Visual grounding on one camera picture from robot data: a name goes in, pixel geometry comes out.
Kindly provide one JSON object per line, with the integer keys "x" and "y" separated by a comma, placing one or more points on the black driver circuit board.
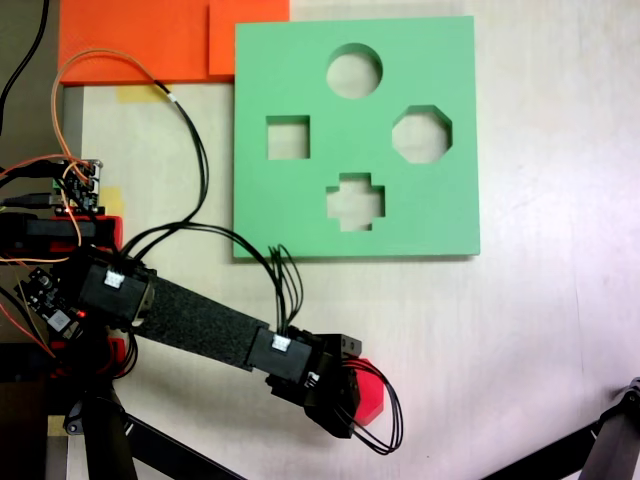
{"x": 45, "y": 292}

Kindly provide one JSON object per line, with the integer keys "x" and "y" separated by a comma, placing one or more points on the yellow tape piece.
{"x": 115, "y": 197}
{"x": 137, "y": 94}

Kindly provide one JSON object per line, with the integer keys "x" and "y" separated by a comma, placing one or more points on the red black table clamp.
{"x": 117, "y": 350}
{"x": 107, "y": 230}

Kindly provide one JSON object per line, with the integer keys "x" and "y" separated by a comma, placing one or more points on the black tripod leg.
{"x": 617, "y": 440}
{"x": 107, "y": 440}

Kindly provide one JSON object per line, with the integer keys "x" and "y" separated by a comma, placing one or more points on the green shape sorter board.
{"x": 280, "y": 75}

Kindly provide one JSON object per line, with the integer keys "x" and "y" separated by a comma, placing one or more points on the orange flat block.
{"x": 135, "y": 30}

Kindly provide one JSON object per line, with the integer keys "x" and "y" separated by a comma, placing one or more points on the red octagonal block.
{"x": 372, "y": 395}

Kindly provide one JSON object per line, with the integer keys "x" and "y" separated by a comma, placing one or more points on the green circuit board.
{"x": 80, "y": 187}

